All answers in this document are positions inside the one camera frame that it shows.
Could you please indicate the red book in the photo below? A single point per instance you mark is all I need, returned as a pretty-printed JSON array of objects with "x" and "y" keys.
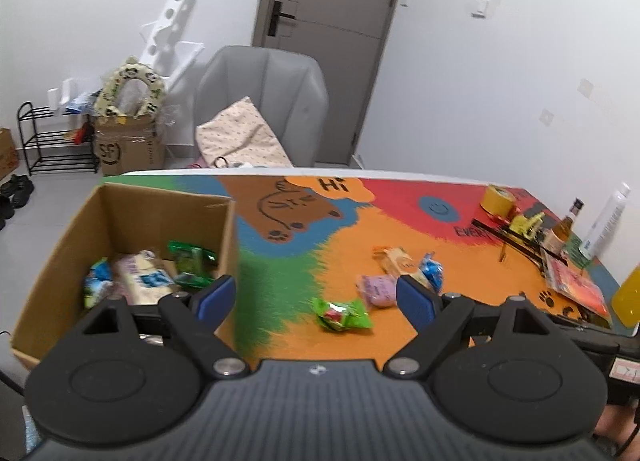
[{"x": 575, "y": 286}]

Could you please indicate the grey chair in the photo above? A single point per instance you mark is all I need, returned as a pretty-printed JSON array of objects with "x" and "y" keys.
[{"x": 270, "y": 86}]

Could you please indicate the white spray bottle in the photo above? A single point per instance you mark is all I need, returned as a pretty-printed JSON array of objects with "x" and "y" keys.
[{"x": 602, "y": 226}]

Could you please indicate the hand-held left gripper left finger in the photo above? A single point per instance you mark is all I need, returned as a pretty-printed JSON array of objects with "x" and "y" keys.
[{"x": 217, "y": 298}]

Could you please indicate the yellow tape roll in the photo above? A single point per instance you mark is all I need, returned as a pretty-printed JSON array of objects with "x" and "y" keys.
[{"x": 497, "y": 201}]

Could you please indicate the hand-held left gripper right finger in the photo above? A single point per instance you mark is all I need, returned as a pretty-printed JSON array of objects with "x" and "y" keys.
[{"x": 415, "y": 301}]

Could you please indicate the black tray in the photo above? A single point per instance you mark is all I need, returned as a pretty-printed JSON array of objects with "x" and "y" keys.
[{"x": 505, "y": 236}]

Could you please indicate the grey door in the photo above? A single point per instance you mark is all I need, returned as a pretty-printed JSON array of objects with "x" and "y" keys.
[{"x": 330, "y": 41}]

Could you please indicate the dotted cream cushion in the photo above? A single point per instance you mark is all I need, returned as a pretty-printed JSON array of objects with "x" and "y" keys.
[{"x": 240, "y": 136}]

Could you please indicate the blue snack packet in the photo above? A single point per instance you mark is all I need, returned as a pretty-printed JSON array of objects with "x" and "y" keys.
[{"x": 97, "y": 281}]

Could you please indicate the small brown cardboard box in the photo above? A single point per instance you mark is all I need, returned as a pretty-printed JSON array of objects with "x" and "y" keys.
[{"x": 6, "y": 153}]

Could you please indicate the black shoe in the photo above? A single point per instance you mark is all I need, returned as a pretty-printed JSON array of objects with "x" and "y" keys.
[
  {"x": 6, "y": 208},
  {"x": 17, "y": 183},
  {"x": 24, "y": 198}
]

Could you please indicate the yellow drink bottle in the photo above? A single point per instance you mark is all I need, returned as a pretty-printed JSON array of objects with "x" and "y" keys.
[{"x": 629, "y": 298}]

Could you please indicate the glass bottle with amber liquid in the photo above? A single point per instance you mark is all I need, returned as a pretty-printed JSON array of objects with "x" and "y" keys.
[{"x": 560, "y": 233}]

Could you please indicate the black shoe rack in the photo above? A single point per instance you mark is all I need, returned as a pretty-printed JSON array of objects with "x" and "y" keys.
[{"x": 35, "y": 141}]

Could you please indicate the red slipper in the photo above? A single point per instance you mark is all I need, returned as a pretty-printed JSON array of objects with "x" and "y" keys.
[{"x": 80, "y": 135}]

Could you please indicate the white rack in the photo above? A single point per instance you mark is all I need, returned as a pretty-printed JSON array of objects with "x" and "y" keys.
[{"x": 172, "y": 31}]

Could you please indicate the blue and white bag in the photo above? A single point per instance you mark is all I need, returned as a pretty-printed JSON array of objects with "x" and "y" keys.
[{"x": 80, "y": 103}]

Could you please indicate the purple snack packet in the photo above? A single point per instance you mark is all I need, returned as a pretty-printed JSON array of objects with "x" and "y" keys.
[{"x": 377, "y": 291}]

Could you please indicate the yellow toy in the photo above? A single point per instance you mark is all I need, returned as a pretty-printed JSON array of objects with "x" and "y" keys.
[{"x": 527, "y": 223}]

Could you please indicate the green packet with red print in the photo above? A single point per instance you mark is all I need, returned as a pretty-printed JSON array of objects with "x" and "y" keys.
[{"x": 342, "y": 315}]

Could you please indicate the bread packet with orange label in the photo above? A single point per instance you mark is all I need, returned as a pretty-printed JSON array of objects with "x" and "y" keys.
[{"x": 397, "y": 263}]

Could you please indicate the dark green snack packet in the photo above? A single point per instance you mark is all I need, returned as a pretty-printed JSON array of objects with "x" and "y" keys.
[{"x": 192, "y": 256}]

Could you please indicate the printed cardboard box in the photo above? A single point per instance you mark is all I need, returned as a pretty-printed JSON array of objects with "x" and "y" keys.
[{"x": 130, "y": 151}]

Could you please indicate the long white packet blue end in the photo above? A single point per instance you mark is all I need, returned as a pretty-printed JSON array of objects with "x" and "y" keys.
[{"x": 432, "y": 271}]

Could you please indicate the bread packet with green label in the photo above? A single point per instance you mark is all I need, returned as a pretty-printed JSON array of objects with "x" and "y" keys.
[{"x": 142, "y": 276}]

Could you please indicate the person's right hand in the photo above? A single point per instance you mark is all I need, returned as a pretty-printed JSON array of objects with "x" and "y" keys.
[{"x": 617, "y": 428}]

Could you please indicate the colourful printed table mat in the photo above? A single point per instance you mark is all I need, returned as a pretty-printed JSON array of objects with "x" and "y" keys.
[{"x": 340, "y": 251}]

